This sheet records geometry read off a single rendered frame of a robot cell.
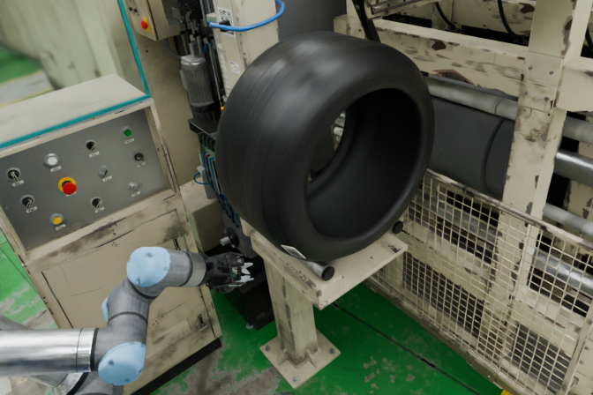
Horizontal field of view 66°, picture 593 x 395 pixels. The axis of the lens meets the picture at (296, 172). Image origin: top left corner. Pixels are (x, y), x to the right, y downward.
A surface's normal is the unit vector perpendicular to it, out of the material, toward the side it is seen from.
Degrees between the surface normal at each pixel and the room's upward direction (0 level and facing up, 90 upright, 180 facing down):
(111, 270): 90
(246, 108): 49
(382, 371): 0
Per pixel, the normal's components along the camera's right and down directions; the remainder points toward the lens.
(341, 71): 0.20, -0.29
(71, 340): 0.23, -0.70
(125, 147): 0.61, 0.37
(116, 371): 0.21, 0.51
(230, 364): -0.11, -0.84
